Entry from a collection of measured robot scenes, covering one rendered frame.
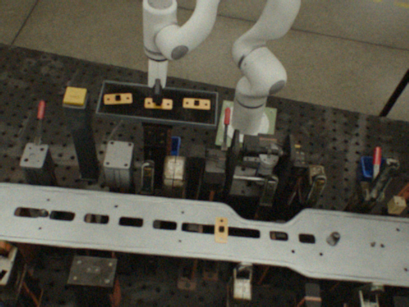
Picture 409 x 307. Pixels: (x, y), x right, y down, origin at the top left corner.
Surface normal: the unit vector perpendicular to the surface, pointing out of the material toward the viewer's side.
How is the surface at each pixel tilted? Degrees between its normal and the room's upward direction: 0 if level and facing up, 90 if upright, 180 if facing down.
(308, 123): 0
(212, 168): 0
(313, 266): 0
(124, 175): 90
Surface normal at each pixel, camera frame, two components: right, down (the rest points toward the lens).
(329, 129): 0.10, -0.57
